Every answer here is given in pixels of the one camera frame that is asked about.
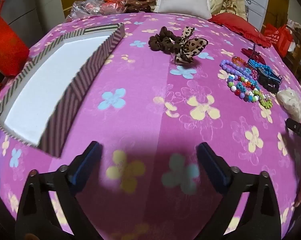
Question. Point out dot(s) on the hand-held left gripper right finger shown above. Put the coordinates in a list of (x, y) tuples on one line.
[(215, 165)]

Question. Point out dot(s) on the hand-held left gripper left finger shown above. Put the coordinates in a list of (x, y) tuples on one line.
[(86, 162)]

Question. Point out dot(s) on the cream dotted scrunchie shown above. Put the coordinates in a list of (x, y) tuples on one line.
[(291, 103)]

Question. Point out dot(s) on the black scrunchie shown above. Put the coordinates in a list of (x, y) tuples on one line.
[(269, 86)]

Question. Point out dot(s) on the striped cardboard box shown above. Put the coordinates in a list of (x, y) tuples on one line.
[(53, 80)]

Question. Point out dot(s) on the brown scrunchie with leopard bow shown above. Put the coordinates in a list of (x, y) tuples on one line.
[(165, 42)]

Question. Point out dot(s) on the wooden shelf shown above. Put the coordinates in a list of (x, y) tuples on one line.
[(299, 50)]

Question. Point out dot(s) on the red flower hair clip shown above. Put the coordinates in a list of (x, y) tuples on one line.
[(253, 55)]

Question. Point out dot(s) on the purple floral bed sheet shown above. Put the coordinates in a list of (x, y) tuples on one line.
[(145, 92)]

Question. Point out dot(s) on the red shopping bag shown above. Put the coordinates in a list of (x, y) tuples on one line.
[(278, 38)]

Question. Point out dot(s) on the red pillow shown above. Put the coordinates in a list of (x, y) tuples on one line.
[(238, 25)]

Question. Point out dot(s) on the large red gift bag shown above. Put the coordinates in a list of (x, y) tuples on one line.
[(8, 45)]

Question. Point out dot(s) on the clear plastic bag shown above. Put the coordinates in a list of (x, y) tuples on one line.
[(90, 8)]

